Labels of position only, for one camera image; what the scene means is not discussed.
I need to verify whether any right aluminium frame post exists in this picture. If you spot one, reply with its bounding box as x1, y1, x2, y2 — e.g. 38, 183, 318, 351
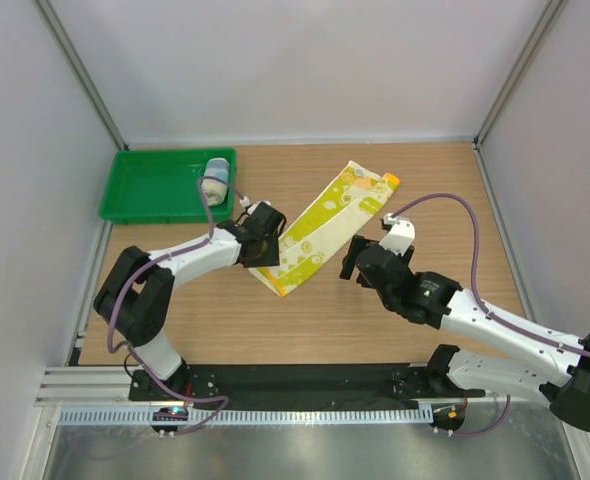
473, 0, 568, 151

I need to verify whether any aluminium front rail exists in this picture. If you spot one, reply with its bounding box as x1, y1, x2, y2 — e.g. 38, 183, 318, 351
37, 356, 570, 404

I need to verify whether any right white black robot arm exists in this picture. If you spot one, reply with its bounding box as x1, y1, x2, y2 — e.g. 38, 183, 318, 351
340, 235, 590, 433

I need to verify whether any aluminium frame post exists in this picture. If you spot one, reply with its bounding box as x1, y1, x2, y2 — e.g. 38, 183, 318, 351
473, 0, 568, 151
32, 0, 130, 151

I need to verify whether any left aluminium frame post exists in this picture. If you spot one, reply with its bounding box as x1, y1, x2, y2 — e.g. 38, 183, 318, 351
32, 0, 130, 151

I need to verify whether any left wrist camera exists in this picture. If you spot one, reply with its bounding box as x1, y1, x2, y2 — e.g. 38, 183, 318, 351
239, 197, 271, 215

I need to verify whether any green yellow patterned towel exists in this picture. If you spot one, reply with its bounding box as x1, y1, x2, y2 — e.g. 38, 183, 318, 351
250, 161, 400, 297

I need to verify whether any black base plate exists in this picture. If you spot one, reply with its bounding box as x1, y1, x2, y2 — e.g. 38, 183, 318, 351
127, 362, 487, 402

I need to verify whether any polka dot striped towel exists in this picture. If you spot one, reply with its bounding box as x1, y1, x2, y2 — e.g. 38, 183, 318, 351
201, 157, 230, 206

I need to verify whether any green plastic tray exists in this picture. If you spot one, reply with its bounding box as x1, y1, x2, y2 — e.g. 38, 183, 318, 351
99, 147, 237, 225

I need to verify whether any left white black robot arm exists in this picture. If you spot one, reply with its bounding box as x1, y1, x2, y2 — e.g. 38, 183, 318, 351
93, 201, 286, 400

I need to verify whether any slotted cable duct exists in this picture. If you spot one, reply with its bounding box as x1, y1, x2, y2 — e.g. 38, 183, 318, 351
58, 404, 433, 428

